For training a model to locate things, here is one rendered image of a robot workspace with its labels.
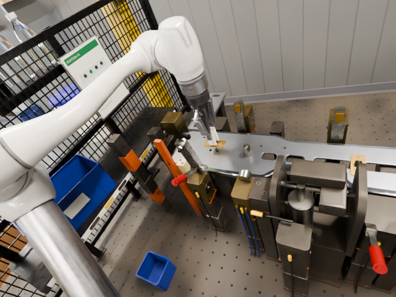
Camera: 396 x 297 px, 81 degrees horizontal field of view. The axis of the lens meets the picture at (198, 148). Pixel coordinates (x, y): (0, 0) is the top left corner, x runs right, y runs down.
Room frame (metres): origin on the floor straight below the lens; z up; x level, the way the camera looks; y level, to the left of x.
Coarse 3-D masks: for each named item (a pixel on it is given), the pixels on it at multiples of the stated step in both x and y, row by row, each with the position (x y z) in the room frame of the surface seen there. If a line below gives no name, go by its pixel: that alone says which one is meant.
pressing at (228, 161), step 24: (192, 144) 0.76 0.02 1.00; (240, 144) 0.64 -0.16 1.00; (264, 144) 0.59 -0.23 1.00; (288, 144) 0.55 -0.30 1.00; (312, 144) 0.50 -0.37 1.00; (336, 144) 0.47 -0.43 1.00; (216, 168) 0.58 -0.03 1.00; (240, 168) 0.54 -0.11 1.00; (264, 168) 0.49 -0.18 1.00; (288, 168) 0.45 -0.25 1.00; (384, 192) 0.26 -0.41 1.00
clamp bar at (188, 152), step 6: (186, 138) 0.56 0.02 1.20; (174, 144) 0.54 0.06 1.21; (180, 144) 0.53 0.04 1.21; (186, 144) 0.53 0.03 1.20; (180, 150) 0.52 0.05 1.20; (186, 150) 0.53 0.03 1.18; (192, 150) 0.54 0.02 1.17; (186, 156) 0.54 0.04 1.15; (192, 156) 0.53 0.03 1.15; (192, 162) 0.54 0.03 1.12; (198, 162) 0.54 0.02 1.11; (192, 168) 0.56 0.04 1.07
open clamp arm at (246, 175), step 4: (240, 172) 0.43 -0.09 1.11; (244, 172) 0.42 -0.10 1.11; (248, 172) 0.42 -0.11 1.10; (240, 176) 0.42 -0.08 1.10; (244, 176) 0.41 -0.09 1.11; (248, 176) 0.41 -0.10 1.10; (252, 176) 0.42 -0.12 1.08; (240, 180) 0.43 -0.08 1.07; (244, 180) 0.42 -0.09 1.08; (248, 180) 0.41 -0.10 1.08
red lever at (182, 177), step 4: (196, 168) 0.54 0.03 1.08; (188, 172) 0.52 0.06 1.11; (192, 172) 0.52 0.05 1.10; (196, 172) 0.53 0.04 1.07; (180, 176) 0.49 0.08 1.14; (184, 176) 0.49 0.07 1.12; (188, 176) 0.50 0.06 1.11; (172, 180) 0.47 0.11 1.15; (176, 180) 0.47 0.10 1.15; (180, 180) 0.47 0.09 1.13; (184, 180) 0.48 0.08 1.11; (176, 184) 0.46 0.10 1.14
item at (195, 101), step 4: (204, 92) 0.64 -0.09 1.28; (208, 92) 0.65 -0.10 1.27; (196, 96) 0.63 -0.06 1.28; (200, 96) 0.63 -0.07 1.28; (204, 96) 0.63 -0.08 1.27; (208, 96) 0.64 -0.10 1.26; (188, 100) 0.65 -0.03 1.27; (192, 100) 0.64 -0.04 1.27; (196, 100) 0.63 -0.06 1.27; (200, 100) 0.63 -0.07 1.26; (204, 100) 0.63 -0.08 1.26; (192, 104) 0.64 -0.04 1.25; (196, 104) 0.63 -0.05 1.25; (200, 104) 0.63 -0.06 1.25; (204, 104) 0.66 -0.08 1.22; (196, 108) 0.64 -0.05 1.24; (200, 108) 0.64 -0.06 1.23; (200, 112) 0.63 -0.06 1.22
